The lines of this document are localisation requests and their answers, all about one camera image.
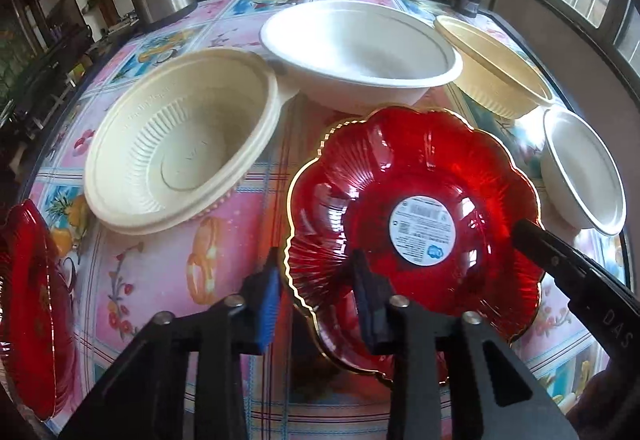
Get small white paper bowl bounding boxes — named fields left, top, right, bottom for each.
left=540, top=108, right=627, bottom=235

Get red glass flower plate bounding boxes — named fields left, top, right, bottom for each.
left=284, top=107, right=542, bottom=382

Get beige ribbed plastic bowl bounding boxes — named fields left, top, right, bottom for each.
left=84, top=48, right=284, bottom=235

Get large white paper bowl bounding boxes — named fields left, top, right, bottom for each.
left=259, top=0, right=463, bottom=114

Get colourful patterned tablecloth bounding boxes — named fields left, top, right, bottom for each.
left=27, top=0, right=626, bottom=440

